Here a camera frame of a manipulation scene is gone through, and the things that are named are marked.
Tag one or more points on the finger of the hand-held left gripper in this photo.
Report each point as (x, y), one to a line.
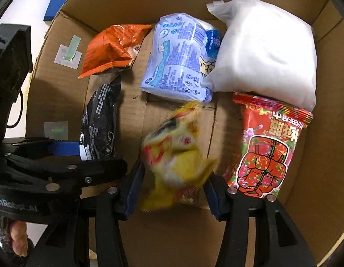
(64, 148)
(77, 171)

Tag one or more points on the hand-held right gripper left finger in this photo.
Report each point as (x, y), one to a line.
(133, 194)

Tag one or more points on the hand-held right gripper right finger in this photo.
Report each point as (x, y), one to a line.
(216, 197)

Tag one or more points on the black snack packet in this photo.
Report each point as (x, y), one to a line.
(101, 122)

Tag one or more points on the cardboard box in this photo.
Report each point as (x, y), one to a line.
(166, 242)

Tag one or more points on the yellow snack packet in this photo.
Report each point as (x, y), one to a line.
(177, 150)

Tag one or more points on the red floral snack packet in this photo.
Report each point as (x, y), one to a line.
(265, 150)

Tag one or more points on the orange snack packet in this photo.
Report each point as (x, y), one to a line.
(110, 50)

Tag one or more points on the light blue tissue pack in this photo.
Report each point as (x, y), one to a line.
(177, 58)

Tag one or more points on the white plastic bag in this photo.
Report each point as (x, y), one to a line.
(269, 52)

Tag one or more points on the person's left hand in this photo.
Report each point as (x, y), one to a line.
(18, 239)

